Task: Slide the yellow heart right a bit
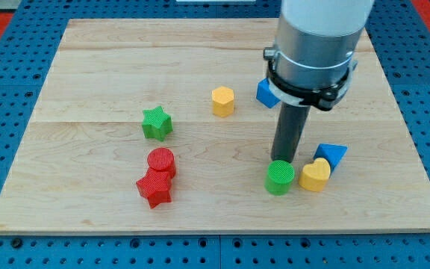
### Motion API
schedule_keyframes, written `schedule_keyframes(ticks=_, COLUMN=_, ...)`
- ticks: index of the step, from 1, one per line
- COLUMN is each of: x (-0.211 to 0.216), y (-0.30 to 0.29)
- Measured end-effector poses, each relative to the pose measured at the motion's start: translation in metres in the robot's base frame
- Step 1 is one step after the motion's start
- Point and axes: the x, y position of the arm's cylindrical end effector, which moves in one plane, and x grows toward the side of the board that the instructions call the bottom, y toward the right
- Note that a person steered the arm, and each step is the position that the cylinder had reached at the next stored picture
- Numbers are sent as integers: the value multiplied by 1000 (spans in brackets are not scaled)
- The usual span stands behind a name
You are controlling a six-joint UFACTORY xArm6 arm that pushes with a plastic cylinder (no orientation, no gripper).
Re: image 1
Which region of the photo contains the red cylinder block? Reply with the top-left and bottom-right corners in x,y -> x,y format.
147,147 -> 176,178

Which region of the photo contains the black clamp ring mount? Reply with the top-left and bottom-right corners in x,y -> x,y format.
264,47 -> 358,111

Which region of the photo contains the red star block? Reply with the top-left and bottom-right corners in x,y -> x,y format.
136,168 -> 172,209

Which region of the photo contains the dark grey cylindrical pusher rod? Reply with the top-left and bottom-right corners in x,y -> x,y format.
271,102 -> 310,163

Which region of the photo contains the light wooden board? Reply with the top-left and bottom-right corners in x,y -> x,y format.
0,19 -> 430,235

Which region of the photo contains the green star block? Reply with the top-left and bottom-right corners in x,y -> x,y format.
141,106 -> 173,141

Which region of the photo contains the blue cube block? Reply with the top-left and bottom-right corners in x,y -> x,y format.
256,78 -> 280,108

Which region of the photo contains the green cylinder block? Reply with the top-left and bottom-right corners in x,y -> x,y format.
264,160 -> 295,196

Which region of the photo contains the yellow hexagon block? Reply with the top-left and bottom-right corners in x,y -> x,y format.
211,87 -> 234,117

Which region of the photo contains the blue triangle block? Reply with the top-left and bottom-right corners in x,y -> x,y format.
313,143 -> 348,173

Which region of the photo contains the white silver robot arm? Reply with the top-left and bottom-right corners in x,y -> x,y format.
264,0 -> 374,163

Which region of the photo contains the yellow heart block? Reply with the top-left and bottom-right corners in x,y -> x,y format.
298,158 -> 331,192

